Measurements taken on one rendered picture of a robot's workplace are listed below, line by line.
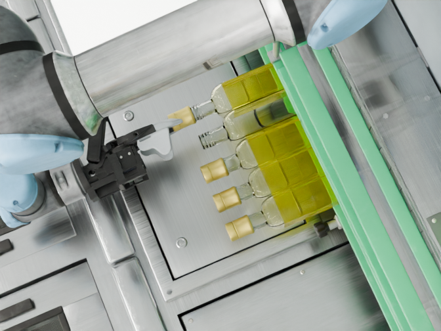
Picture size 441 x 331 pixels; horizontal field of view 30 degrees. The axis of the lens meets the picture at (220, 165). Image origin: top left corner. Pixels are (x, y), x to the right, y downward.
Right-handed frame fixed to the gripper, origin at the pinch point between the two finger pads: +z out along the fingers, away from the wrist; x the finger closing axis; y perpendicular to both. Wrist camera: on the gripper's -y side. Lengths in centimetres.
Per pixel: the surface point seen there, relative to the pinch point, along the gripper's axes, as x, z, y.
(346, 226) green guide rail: -0.3, 20.4, 30.6
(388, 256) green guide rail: 17.3, 21.4, 38.2
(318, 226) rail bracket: -1.5, 16.0, 28.4
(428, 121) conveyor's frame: 17.7, 37.0, 21.3
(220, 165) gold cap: 3.0, 4.2, 11.4
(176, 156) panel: -12.2, -2.0, 3.6
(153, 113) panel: -13.1, -2.7, -6.6
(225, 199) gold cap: 3.3, 2.4, 17.3
